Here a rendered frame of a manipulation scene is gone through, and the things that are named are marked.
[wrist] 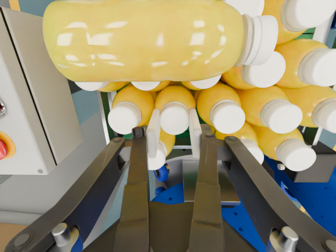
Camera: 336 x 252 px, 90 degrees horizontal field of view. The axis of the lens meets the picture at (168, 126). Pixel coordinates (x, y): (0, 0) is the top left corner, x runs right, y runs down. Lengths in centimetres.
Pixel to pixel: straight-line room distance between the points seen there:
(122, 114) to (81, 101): 131
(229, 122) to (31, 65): 25
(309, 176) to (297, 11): 31
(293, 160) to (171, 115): 18
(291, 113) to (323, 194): 64
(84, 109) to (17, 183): 87
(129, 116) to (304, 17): 21
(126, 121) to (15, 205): 55
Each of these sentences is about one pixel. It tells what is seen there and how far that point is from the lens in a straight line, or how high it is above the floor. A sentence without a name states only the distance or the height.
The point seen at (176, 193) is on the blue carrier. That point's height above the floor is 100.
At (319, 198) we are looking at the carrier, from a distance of 87.
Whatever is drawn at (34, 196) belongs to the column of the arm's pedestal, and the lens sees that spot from 72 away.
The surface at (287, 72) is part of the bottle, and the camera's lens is 27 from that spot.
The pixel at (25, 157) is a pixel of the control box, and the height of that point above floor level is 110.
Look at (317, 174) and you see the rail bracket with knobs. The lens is 45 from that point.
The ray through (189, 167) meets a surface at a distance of 41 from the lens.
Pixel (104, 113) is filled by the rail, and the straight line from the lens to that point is 34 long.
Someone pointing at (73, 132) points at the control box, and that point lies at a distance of 33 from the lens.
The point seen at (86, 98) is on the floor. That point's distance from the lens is 149.
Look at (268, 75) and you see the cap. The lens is 22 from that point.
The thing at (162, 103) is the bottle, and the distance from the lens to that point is 24.
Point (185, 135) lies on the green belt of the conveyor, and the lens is 43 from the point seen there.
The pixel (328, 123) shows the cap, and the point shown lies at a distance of 28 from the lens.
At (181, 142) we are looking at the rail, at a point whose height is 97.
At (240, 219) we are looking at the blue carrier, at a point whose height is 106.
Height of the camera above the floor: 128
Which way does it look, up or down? 66 degrees down
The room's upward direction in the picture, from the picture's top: 173 degrees counter-clockwise
